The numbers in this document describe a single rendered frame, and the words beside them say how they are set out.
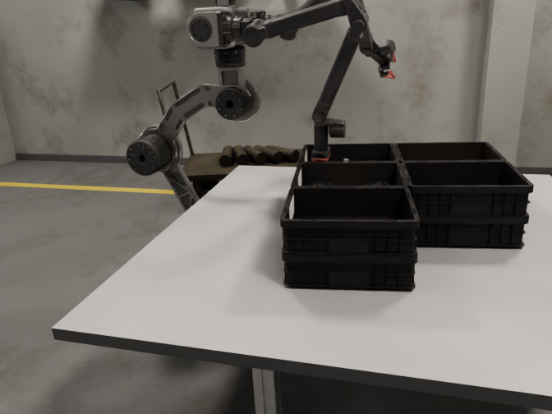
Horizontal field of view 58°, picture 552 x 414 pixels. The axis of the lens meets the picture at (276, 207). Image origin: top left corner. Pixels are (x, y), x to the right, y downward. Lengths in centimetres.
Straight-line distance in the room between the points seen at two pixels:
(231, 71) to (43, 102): 432
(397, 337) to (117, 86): 482
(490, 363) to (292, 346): 47
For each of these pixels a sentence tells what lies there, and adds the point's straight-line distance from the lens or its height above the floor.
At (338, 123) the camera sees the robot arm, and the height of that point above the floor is 108.
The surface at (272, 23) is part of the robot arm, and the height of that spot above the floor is 146.
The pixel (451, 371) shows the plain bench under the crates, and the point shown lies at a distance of 127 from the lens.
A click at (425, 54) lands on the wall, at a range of 481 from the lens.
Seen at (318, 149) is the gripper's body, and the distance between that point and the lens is 203.
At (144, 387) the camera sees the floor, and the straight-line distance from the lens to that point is 237.
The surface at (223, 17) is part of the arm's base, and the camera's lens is 196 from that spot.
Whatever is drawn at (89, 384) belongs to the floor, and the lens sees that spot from 248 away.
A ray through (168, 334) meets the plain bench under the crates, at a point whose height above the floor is 70.
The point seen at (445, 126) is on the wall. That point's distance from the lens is 491.
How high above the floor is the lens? 149
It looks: 21 degrees down
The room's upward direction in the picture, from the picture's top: 3 degrees counter-clockwise
